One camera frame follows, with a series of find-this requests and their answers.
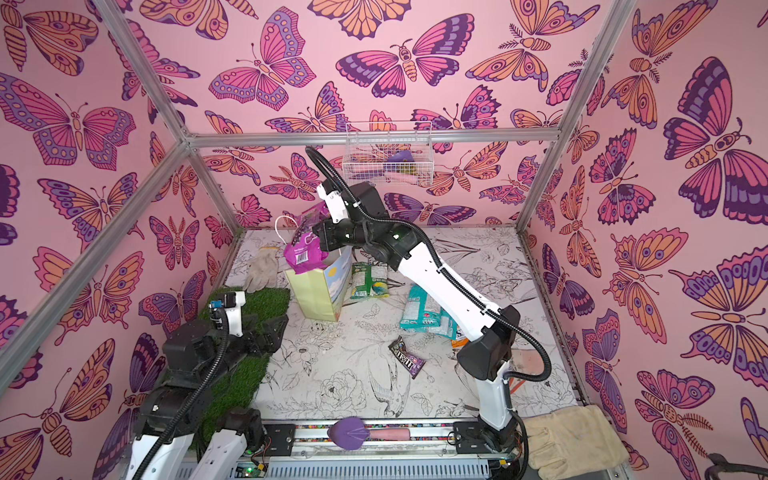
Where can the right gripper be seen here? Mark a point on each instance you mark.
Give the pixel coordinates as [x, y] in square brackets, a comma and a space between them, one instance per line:
[324, 228]

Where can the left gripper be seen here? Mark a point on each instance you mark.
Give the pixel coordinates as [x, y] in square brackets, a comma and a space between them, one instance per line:
[268, 344]

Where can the purple grape gummy bag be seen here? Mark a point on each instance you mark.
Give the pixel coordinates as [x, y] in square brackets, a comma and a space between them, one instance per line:
[303, 252]

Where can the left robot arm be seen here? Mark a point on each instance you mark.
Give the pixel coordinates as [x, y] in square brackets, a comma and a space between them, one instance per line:
[200, 354]

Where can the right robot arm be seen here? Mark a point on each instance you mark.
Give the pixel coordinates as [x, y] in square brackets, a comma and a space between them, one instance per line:
[498, 349]

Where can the green rainbow snack bag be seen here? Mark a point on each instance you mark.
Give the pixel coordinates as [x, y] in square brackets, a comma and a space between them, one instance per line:
[369, 281]

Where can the white paper bag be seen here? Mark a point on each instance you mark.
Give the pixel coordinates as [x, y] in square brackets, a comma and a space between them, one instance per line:
[320, 293]

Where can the teal mint candy bag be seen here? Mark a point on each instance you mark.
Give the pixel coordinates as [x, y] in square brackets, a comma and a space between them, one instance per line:
[421, 312]

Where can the small teal mint bag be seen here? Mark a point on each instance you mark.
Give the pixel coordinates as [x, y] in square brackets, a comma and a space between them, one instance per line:
[447, 327]

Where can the orange Fox's fruits bag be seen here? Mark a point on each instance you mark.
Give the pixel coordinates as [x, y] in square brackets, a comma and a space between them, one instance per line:
[459, 341]

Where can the grey work glove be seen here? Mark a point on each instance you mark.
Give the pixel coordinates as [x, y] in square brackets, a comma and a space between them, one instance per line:
[263, 269]

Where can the purple tool in basket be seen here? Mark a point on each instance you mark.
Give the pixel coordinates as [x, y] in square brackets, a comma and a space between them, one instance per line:
[403, 156]

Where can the dark M&M's chocolate packet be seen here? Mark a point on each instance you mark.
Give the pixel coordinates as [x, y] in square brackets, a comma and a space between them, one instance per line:
[411, 362]

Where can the red coated garden glove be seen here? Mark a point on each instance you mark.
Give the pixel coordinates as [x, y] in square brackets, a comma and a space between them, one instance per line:
[526, 361]

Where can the beige leather glove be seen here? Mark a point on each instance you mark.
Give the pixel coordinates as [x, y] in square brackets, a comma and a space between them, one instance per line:
[573, 441]

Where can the white wire basket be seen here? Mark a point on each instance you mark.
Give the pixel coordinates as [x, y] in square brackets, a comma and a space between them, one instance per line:
[387, 152]

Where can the purple trowel pink handle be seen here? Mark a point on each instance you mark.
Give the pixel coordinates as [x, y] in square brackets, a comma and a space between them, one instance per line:
[351, 433]

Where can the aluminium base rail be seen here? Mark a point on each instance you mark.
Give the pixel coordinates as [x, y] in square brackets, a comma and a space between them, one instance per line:
[246, 447]

